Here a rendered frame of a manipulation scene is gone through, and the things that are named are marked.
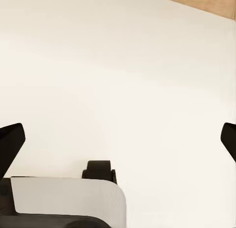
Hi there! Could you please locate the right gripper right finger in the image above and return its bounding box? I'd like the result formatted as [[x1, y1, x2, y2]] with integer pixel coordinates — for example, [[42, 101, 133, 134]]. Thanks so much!
[[220, 122, 236, 162]]

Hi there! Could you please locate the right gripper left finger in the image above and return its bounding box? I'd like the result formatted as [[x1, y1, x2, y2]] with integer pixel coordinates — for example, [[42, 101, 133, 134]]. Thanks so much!
[[0, 123, 26, 181]]

